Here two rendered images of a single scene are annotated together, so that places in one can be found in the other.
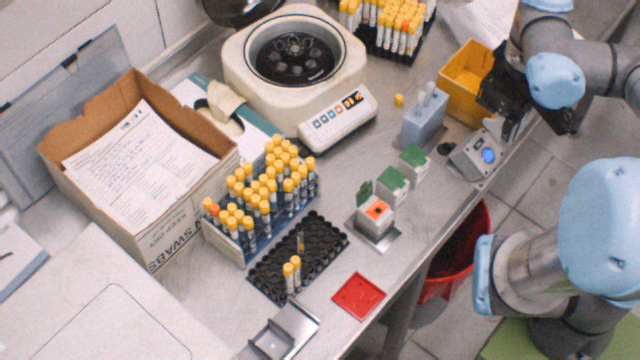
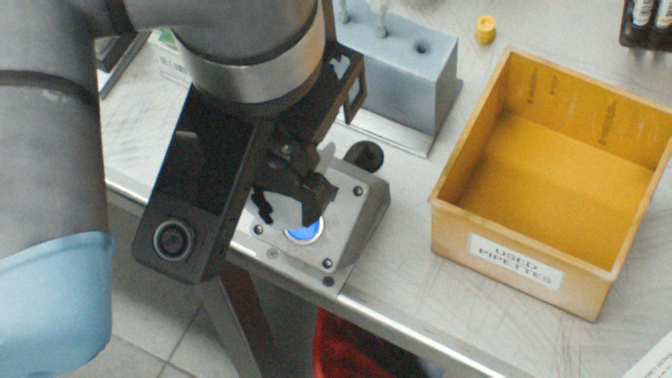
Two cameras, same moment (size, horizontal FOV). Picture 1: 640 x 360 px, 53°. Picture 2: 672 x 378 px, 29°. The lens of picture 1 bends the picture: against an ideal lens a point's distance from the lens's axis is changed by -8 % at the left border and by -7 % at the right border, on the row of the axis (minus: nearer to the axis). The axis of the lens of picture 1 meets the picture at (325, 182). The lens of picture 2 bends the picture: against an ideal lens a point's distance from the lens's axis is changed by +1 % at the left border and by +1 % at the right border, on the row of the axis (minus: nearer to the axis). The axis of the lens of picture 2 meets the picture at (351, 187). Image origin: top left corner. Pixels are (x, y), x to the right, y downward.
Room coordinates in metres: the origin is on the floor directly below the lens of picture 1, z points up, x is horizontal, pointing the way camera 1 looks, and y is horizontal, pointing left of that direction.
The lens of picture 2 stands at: (0.75, -0.65, 1.79)
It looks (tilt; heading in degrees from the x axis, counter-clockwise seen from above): 66 degrees down; 86
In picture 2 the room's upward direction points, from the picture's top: 7 degrees counter-clockwise
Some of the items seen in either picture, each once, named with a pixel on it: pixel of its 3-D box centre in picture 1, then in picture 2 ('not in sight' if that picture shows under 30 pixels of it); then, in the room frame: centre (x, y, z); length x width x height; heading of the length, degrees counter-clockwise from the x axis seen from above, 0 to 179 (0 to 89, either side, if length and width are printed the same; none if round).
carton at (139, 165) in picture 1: (141, 168); not in sight; (0.67, 0.33, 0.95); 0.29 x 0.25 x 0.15; 51
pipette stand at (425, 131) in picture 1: (423, 122); (385, 68); (0.81, -0.18, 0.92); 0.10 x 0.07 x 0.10; 144
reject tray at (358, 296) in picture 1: (358, 296); not in sight; (0.47, -0.06, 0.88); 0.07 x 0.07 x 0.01; 51
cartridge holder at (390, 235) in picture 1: (373, 226); (100, 32); (0.60, -0.09, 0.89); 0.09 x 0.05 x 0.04; 49
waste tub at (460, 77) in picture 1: (478, 86); (551, 186); (0.91, -0.30, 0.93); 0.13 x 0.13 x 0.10; 53
